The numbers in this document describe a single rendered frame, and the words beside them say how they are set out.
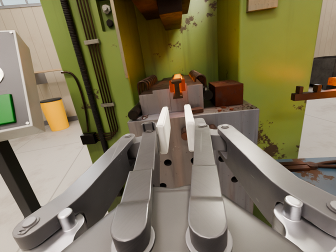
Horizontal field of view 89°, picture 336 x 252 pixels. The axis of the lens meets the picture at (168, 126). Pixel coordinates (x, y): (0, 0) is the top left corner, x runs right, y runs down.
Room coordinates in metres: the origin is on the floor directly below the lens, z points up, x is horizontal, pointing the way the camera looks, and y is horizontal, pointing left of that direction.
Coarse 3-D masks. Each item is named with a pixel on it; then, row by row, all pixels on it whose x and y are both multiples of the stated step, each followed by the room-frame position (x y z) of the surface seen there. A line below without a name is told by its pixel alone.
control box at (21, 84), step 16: (0, 32) 0.53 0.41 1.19; (16, 32) 0.55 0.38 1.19; (0, 48) 0.51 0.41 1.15; (16, 48) 0.52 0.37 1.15; (0, 64) 0.48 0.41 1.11; (16, 64) 0.49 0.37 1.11; (0, 80) 0.46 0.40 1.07; (16, 80) 0.47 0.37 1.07; (32, 80) 0.53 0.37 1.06; (16, 96) 0.45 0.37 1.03; (32, 96) 0.48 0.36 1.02; (16, 112) 0.43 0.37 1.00; (32, 112) 0.44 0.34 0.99; (0, 128) 0.40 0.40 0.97; (16, 128) 0.41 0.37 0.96; (32, 128) 0.43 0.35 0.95
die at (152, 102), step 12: (156, 84) 0.78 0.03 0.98; (168, 84) 0.63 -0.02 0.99; (192, 84) 0.53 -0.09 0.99; (144, 96) 0.54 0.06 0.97; (156, 96) 0.54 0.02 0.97; (168, 96) 0.53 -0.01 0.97; (192, 96) 0.52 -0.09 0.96; (144, 108) 0.54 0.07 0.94; (156, 108) 0.54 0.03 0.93; (180, 108) 0.53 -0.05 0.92
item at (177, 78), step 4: (176, 76) 0.71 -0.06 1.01; (180, 76) 0.69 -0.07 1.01; (172, 80) 0.46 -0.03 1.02; (176, 80) 0.45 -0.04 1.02; (180, 80) 0.44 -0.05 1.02; (184, 80) 0.51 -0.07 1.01; (172, 84) 0.52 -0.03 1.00; (176, 84) 0.43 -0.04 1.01; (180, 84) 0.51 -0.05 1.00; (184, 84) 0.51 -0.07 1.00; (172, 88) 0.52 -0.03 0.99; (176, 88) 0.43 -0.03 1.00; (180, 88) 0.51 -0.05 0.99; (184, 88) 0.51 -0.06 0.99; (176, 92) 0.43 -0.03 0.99; (180, 92) 0.48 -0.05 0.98; (176, 96) 0.43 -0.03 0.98; (180, 96) 0.43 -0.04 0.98
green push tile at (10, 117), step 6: (0, 96) 0.43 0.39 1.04; (6, 96) 0.44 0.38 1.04; (0, 102) 0.43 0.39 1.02; (6, 102) 0.43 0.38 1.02; (12, 102) 0.44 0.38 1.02; (0, 108) 0.42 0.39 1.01; (6, 108) 0.42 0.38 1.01; (12, 108) 0.42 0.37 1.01; (0, 114) 0.41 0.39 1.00; (6, 114) 0.41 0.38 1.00; (12, 114) 0.42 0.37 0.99; (0, 120) 0.40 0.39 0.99; (6, 120) 0.40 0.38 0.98; (12, 120) 0.41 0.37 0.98
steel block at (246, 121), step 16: (176, 112) 0.52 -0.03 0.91; (208, 112) 0.47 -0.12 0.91; (224, 112) 0.46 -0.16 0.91; (240, 112) 0.45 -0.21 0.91; (256, 112) 0.45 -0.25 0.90; (128, 128) 0.49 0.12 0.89; (176, 128) 0.47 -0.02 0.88; (240, 128) 0.45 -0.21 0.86; (256, 128) 0.45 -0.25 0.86; (256, 144) 0.45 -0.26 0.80; (160, 160) 0.48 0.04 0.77; (176, 160) 0.47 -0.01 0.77; (160, 176) 0.48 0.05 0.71; (176, 176) 0.47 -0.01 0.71; (224, 176) 0.46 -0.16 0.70; (224, 192) 0.46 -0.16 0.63; (240, 192) 0.45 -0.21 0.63
